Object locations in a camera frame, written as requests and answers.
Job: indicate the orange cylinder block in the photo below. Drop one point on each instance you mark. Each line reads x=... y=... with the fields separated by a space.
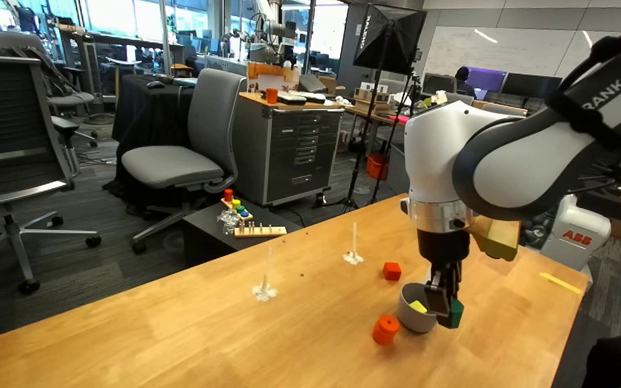
x=384 y=328

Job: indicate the white ABB robot base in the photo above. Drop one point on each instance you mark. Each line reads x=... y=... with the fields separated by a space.
x=577 y=233

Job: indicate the white peg stand far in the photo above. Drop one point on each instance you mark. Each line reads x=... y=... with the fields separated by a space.
x=352 y=254

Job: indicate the grey measuring cup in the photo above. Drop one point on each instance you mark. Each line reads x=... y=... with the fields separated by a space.
x=419 y=324

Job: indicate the green cylinder block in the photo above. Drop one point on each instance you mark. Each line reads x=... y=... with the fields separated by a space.
x=454 y=314

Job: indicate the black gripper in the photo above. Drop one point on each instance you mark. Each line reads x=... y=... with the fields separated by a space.
x=446 y=254

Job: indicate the colourful toy block set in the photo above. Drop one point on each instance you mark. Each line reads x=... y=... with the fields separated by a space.
x=238 y=220

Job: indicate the orange cup on cabinet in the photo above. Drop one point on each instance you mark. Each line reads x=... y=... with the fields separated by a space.
x=273 y=94

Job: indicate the yellow tape strip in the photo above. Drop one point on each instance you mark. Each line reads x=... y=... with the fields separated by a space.
x=562 y=283

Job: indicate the grey drawer cabinet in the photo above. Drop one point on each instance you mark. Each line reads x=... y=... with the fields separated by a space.
x=283 y=151

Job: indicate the yellow cube block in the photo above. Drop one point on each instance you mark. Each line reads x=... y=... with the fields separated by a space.
x=419 y=306

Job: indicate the black mesh office chair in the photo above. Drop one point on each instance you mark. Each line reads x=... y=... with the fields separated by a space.
x=31 y=159

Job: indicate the white peg stand near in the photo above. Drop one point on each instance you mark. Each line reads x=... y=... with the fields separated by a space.
x=264 y=291

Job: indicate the grey office chair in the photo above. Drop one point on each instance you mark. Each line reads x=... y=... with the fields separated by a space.
x=203 y=164

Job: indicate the white peg stand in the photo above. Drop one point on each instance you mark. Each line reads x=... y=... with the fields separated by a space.
x=264 y=291
x=352 y=254

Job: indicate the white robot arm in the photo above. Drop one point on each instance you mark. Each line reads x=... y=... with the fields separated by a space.
x=465 y=159

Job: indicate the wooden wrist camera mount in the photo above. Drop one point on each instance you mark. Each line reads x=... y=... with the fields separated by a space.
x=494 y=238

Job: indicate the orange cube block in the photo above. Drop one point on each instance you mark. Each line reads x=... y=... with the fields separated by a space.
x=392 y=270

